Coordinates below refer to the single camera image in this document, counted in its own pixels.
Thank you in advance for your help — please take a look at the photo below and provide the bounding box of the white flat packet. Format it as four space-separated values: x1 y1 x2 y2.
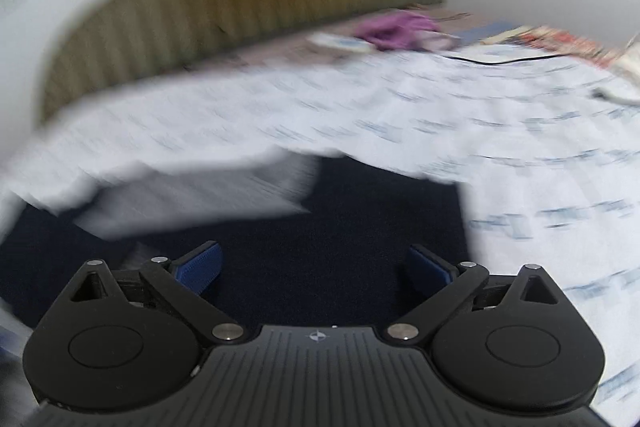
307 32 376 56

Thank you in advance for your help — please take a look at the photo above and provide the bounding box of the thin black cable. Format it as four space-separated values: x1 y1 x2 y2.
445 49 561 66

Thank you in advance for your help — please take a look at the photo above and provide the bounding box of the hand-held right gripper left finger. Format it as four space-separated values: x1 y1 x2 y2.
65 241 246 346

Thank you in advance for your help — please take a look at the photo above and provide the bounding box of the purple cloth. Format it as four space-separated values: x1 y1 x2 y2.
360 11 441 52

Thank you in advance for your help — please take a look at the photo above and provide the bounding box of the blue grey cloth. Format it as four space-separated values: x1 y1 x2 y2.
460 22 522 46

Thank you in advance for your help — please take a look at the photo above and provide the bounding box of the dark navy garment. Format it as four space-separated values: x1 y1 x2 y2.
0 154 473 338

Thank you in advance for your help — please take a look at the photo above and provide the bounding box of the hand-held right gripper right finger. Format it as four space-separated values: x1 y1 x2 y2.
386 245 563 348

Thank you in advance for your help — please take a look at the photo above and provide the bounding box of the white printed bed sheet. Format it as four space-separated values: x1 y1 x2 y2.
0 42 640 408

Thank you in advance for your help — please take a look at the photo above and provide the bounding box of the grey knit garment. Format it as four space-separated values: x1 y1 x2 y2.
10 152 321 242

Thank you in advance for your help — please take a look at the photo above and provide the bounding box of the red floral cloth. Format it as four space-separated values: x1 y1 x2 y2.
480 24 640 72

